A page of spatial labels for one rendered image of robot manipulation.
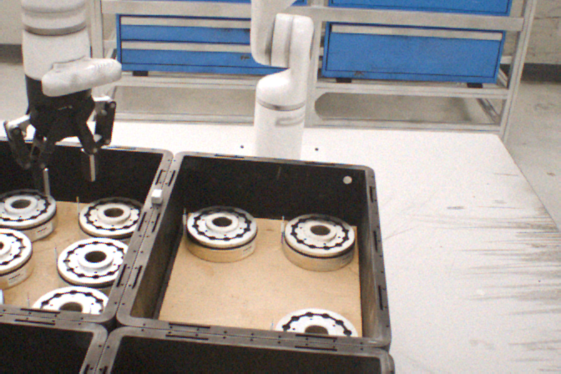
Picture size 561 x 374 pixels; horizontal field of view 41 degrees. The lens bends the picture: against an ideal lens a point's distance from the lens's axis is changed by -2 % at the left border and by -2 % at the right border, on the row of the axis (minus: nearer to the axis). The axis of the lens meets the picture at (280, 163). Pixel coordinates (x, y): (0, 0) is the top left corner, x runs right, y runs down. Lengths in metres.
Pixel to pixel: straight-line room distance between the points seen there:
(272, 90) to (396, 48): 1.74
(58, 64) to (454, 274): 0.79
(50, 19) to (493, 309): 0.83
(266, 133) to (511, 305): 0.52
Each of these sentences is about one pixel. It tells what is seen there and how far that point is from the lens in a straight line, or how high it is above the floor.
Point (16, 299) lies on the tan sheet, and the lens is 1.06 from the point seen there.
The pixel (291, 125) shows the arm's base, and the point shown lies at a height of 0.88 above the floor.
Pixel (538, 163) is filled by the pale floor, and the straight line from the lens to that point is 3.39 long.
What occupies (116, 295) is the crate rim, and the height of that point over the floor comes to 0.93.
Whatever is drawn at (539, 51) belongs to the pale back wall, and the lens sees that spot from 4.23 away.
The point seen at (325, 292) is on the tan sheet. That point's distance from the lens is 1.06.
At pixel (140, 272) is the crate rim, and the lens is 0.91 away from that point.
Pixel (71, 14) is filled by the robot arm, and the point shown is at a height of 1.22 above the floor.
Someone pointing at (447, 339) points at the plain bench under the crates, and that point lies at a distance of 1.22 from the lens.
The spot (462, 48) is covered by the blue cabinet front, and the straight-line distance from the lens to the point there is 3.13.
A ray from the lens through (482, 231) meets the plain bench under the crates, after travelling 1.49.
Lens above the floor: 1.48
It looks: 29 degrees down
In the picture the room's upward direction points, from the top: 4 degrees clockwise
